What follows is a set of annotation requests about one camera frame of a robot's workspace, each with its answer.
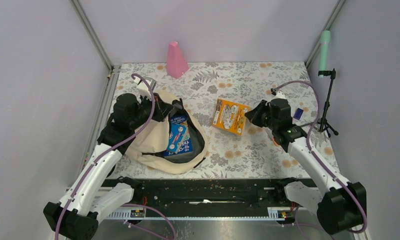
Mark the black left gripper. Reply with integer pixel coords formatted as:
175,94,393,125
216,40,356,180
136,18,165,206
130,91,175,130

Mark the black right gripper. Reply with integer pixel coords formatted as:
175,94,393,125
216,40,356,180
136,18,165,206
245,99,278,131

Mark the orange paperback book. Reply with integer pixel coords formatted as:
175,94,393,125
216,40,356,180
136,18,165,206
212,98,251,136

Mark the beige canvas backpack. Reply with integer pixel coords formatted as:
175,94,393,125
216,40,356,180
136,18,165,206
105,91,209,175

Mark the dark blue treehouse book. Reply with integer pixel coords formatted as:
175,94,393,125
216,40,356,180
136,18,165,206
164,115,193,158

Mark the light blue paperback book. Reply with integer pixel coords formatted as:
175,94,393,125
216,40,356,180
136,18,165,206
167,123,188,155

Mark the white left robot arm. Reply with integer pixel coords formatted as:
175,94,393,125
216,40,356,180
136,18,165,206
43,93,183,240

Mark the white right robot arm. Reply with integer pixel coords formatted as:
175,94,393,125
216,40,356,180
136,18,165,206
245,98,367,235

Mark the orange highlighter pen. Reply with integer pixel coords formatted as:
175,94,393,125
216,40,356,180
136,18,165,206
270,136,280,147

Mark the purple toy brick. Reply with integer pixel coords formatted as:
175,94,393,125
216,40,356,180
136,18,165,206
293,108,304,120

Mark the pink cone block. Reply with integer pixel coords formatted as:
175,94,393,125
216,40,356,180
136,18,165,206
167,41,189,79

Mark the black tripod stand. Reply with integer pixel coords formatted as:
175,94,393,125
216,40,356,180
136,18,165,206
300,69,339,139

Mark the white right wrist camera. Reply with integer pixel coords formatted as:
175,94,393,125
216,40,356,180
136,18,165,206
271,88,286,99

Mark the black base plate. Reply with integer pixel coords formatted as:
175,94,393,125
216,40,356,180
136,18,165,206
103,176,298,207

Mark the aluminium cable duct rail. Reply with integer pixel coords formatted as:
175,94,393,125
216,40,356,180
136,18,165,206
105,207,294,221

